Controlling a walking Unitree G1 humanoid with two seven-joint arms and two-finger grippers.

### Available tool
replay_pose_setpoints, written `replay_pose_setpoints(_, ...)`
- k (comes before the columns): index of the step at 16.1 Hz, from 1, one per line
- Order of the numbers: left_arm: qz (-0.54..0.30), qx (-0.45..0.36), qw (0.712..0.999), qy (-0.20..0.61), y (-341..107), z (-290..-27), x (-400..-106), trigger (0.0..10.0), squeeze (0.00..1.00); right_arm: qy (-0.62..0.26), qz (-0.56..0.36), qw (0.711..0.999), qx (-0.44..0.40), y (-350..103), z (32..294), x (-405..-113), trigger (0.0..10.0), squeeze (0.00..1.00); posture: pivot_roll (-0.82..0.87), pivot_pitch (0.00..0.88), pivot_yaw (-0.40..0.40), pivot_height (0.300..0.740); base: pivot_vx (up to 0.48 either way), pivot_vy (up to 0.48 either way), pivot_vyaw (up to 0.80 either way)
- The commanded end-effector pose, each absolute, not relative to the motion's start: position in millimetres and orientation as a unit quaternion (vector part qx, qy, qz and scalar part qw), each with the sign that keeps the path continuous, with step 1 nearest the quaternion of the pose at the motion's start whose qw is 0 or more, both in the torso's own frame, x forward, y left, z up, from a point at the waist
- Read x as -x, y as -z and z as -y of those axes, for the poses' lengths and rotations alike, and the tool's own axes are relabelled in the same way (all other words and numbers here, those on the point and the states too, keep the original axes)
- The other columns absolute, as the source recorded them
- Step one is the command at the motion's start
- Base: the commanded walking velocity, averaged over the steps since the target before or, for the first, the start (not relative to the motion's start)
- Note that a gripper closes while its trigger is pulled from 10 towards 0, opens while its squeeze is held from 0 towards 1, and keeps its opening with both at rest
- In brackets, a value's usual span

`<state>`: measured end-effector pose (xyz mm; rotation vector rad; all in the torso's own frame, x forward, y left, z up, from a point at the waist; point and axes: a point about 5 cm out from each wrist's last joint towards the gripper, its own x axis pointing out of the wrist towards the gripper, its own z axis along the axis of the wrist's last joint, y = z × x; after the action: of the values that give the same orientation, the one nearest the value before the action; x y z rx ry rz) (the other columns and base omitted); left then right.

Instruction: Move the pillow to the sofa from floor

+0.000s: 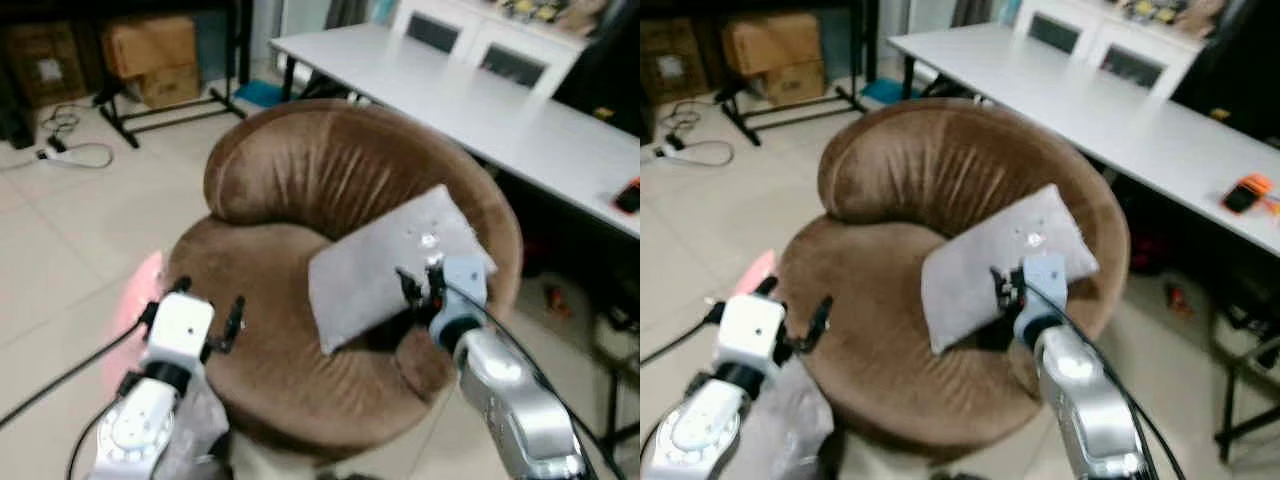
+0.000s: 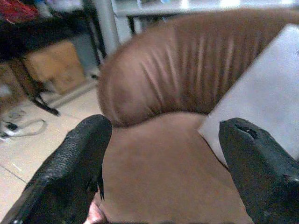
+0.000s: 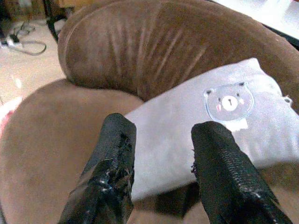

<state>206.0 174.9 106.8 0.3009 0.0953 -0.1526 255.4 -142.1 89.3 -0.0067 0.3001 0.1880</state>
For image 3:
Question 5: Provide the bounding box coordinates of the grey bear print pillow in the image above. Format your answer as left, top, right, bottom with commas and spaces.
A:
124, 57, 299, 203

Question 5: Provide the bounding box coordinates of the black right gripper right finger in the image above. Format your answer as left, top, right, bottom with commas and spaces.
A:
191, 120, 294, 224

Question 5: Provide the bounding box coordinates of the white table top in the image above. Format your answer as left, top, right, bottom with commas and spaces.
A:
211, 0, 299, 42

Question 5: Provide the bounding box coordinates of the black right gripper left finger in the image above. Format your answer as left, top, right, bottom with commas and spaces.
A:
57, 112, 137, 224

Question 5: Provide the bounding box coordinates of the brown fabric sofa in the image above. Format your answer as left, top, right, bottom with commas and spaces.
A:
0, 0, 299, 224

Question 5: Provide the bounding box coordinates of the grey cable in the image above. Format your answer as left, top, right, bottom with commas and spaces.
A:
9, 21, 47, 56

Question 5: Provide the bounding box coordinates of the white power strip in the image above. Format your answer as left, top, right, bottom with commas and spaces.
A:
6, 35, 24, 49

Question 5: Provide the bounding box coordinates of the black furniture leg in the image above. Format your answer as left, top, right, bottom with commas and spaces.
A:
43, 0, 68, 44

